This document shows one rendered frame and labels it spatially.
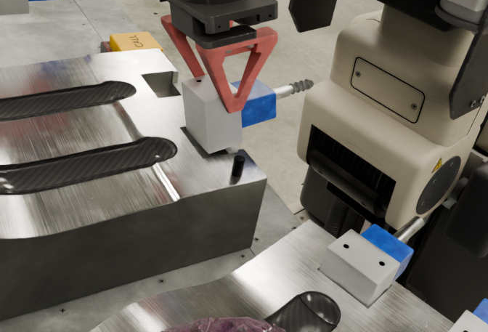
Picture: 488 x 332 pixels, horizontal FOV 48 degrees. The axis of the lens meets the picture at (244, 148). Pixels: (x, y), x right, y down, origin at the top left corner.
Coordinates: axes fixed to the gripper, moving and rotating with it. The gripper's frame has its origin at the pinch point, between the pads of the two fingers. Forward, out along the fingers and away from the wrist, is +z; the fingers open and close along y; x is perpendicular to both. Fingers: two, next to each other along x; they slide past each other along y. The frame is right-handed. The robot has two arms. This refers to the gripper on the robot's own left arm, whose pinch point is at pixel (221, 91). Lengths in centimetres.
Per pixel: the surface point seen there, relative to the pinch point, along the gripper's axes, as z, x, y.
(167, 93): 5.8, -0.3, -13.6
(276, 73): 89, 109, -164
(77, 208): 4.0, -15.4, 4.6
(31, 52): 7.0, -10.9, -38.9
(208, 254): 13.4, -5.0, 5.4
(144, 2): 72, 78, -251
